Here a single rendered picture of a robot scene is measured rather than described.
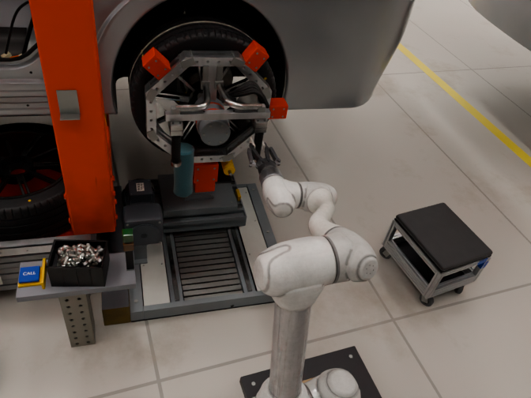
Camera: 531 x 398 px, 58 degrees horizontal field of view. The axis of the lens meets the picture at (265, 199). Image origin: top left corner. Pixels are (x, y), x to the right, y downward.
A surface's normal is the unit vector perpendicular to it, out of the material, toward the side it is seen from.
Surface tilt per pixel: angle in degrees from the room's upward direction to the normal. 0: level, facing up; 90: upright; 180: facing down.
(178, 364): 0
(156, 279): 0
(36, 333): 0
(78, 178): 90
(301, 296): 83
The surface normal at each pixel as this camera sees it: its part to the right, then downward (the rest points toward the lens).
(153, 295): 0.14, -0.73
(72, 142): 0.25, 0.68
